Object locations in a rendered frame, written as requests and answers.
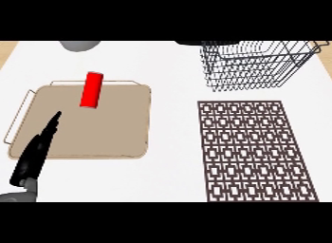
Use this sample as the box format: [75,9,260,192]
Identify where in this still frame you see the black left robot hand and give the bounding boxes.
[8,110,63,187]

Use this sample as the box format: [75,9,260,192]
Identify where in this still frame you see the dark brown patterned placemat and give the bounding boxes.
[196,100,319,202]

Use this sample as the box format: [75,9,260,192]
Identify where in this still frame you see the red can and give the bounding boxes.
[77,71,104,109]

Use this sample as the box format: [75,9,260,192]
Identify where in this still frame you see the grey rounded object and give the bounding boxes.
[61,40,101,53]

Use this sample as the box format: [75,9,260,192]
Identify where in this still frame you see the black object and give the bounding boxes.
[173,40,241,47]

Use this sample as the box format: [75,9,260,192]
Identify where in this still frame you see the tan tray with wire handles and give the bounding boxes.
[2,80,153,160]

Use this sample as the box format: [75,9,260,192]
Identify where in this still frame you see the black wire basket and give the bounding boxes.
[198,40,332,93]

